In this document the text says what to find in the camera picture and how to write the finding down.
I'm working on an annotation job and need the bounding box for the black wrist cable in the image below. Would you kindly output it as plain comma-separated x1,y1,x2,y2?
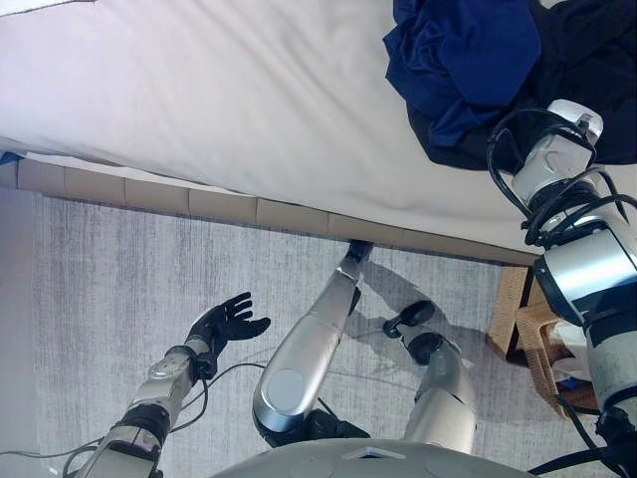
0,362,268,462
486,107,637,478

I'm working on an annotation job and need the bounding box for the tan padded bed frame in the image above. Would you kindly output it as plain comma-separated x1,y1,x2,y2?
0,158,536,268

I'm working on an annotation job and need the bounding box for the white garment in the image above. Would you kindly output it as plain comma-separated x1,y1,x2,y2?
544,321,596,384

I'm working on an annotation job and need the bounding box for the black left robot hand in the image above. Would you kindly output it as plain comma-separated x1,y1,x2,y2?
186,292,273,350

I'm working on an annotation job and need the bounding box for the navy blue garment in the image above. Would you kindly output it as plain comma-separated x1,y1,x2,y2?
382,0,543,150

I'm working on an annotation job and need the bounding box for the woven tan laundry basket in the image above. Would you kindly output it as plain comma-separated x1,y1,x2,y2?
487,266,606,419

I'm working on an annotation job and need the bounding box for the black garment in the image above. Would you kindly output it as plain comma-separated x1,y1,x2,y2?
405,0,637,173

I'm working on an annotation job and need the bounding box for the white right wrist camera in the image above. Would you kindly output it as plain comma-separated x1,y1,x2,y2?
571,112,604,145

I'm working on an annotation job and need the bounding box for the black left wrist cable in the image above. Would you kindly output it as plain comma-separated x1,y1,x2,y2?
0,362,268,462

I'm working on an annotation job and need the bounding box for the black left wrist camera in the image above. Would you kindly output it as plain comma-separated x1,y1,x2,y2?
191,353,218,382

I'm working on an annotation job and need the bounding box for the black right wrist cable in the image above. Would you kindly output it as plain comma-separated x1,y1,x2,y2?
486,107,637,478

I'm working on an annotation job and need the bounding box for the bed with beige cover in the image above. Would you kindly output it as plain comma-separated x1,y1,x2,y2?
0,0,637,260

